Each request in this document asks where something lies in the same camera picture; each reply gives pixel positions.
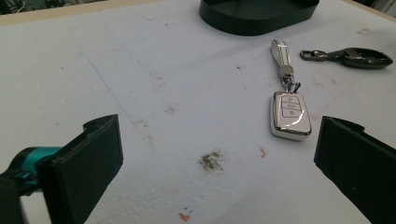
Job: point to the white foam mat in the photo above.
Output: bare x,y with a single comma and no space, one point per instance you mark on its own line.
155,93

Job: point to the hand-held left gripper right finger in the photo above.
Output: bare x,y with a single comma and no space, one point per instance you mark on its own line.
358,161

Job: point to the black key rack with tray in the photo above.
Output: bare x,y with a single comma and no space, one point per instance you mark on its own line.
249,21

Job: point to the black car key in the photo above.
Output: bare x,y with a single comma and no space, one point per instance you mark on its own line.
364,58

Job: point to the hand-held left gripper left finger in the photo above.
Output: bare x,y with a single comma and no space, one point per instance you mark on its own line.
81,174

